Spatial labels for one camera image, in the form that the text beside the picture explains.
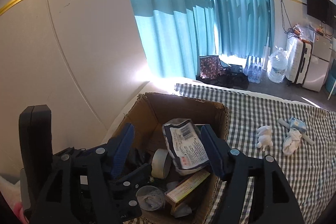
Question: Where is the floral tissue paper pack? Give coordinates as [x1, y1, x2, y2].
[162, 118, 209, 176]

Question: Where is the masking tape roll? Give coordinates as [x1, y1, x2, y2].
[151, 149, 171, 179]

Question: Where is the orange white medicine box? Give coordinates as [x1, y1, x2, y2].
[165, 169, 210, 206]

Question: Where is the white plastic tube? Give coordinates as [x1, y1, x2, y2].
[277, 118, 315, 146]

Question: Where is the clear lid blue jar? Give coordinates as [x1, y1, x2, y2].
[135, 185, 165, 211]

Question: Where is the cardboard box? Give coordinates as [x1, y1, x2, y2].
[114, 93, 229, 223]

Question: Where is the black clothes pile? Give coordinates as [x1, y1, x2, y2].
[196, 65, 249, 89]

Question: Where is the floral shopping bag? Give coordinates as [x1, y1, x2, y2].
[200, 55, 227, 80]

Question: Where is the checkered bed sheet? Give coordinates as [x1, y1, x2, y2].
[172, 84, 335, 223]

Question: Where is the pack of water bottles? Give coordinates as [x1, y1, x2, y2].
[243, 56, 262, 84]

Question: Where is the large water jug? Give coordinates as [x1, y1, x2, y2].
[267, 48, 288, 84]

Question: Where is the silver mini fridge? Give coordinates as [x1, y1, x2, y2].
[302, 32, 333, 92]

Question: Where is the white suitcase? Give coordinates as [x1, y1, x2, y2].
[285, 36, 312, 84]

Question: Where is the teal curtain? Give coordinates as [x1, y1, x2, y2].
[130, 0, 274, 79]

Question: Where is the black wall television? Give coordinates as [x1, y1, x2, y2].
[306, 0, 335, 29]

